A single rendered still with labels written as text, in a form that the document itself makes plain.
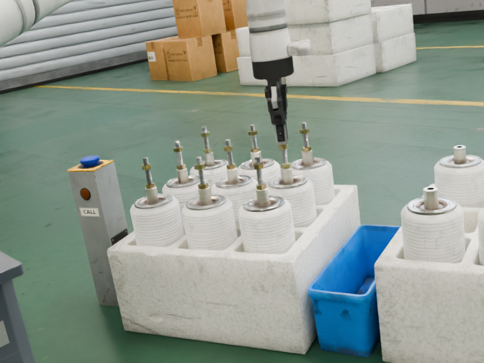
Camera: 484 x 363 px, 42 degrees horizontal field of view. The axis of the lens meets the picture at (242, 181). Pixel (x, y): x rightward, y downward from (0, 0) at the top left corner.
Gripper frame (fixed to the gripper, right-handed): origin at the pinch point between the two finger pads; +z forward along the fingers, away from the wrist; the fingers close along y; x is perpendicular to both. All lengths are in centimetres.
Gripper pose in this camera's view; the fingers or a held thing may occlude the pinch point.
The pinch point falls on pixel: (281, 132)
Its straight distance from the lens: 121.4
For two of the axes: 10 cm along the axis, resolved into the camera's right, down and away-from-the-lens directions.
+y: -1.1, 3.1, -9.5
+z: 1.4, 9.5, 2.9
